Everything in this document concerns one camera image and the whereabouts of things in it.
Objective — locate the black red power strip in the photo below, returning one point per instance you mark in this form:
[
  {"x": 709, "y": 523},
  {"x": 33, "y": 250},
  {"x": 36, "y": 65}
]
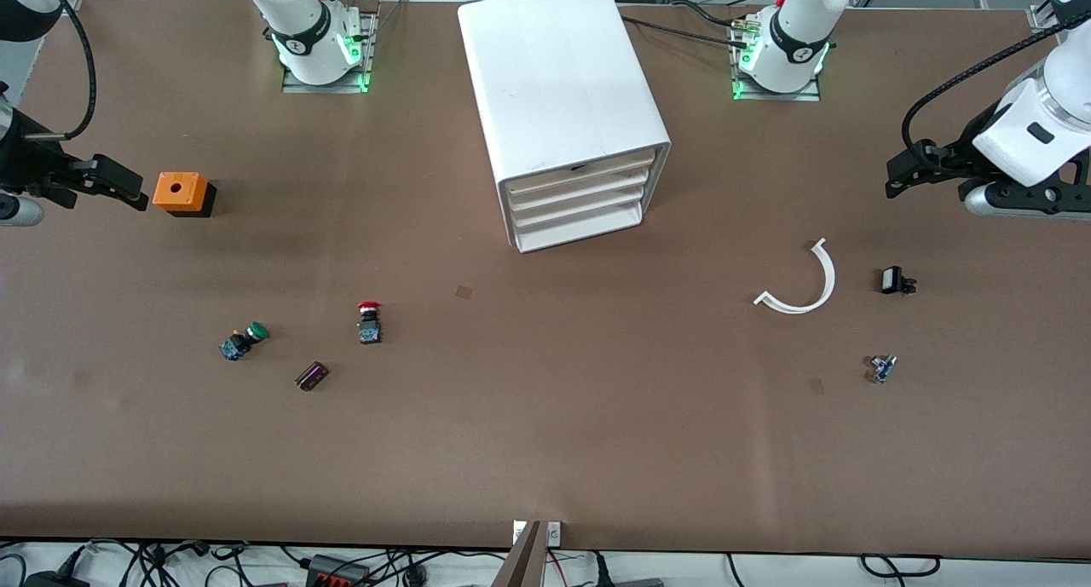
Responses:
[{"x": 337, "y": 572}]

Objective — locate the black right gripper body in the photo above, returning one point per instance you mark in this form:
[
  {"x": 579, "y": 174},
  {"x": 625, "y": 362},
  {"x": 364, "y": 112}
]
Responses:
[{"x": 31, "y": 164}]

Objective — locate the black switch with white face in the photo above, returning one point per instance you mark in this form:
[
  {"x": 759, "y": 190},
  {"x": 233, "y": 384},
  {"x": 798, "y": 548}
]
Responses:
[{"x": 893, "y": 280}]

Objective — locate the green push button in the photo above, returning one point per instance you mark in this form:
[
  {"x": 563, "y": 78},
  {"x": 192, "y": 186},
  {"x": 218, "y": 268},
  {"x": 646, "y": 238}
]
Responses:
[{"x": 243, "y": 340}]

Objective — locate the black power adapter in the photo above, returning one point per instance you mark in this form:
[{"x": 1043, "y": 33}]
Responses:
[{"x": 631, "y": 582}]

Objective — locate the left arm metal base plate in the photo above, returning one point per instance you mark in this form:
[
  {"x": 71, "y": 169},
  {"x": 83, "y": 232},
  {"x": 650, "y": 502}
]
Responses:
[{"x": 805, "y": 95}]

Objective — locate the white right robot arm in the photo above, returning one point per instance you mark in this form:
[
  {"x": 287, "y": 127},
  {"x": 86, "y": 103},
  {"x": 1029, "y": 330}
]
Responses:
[{"x": 311, "y": 33}]

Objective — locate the black plug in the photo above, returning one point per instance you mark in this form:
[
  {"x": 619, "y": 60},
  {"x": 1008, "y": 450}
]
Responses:
[{"x": 55, "y": 580}]

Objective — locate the aluminium corner bracket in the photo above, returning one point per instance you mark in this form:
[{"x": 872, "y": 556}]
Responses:
[
  {"x": 1041, "y": 16},
  {"x": 72, "y": 2}
]

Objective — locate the small blue electronic component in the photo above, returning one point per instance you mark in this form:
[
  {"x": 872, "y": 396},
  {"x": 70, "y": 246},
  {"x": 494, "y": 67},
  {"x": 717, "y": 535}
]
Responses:
[{"x": 883, "y": 368}]

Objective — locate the white metal bracket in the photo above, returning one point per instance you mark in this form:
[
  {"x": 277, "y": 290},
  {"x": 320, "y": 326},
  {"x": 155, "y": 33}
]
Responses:
[{"x": 554, "y": 533}]

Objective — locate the white drawer cabinet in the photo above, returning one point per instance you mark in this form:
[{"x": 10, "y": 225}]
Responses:
[{"x": 554, "y": 76}]

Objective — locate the brown post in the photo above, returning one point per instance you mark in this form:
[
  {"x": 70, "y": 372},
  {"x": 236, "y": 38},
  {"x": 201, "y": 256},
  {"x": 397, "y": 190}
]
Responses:
[{"x": 522, "y": 561}]

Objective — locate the red push button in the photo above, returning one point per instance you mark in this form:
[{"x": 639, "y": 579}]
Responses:
[{"x": 369, "y": 323}]

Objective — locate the white plastic drawer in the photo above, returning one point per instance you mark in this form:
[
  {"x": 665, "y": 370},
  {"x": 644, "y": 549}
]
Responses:
[
  {"x": 582, "y": 192},
  {"x": 582, "y": 210},
  {"x": 580, "y": 231},
  {"x": 580, "y": 172}
]

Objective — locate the orange box with black base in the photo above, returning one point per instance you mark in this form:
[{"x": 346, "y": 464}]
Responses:
[{"x": 177, "y": 191}]

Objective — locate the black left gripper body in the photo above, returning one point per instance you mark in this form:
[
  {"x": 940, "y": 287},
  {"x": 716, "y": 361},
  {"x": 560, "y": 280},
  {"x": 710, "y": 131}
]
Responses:
[{"x": 956, "y": 152}]

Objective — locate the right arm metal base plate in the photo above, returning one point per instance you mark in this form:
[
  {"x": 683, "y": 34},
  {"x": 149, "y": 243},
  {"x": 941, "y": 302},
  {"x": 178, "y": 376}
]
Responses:
[{"x": 298, "y": 87}]

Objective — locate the white curved plastic piece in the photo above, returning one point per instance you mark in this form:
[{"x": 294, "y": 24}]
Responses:
[{"x": 828, "y": 276}]

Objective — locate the small purple black component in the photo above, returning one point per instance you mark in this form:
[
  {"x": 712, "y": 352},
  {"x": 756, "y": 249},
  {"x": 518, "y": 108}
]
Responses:
[{"x": 312, "y": 376}]

